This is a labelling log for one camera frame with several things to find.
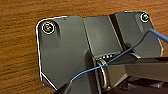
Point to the dark robot mobile base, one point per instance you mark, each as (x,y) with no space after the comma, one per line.
(63,46)

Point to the grey robot torso link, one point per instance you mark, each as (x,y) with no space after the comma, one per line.
(140,70)

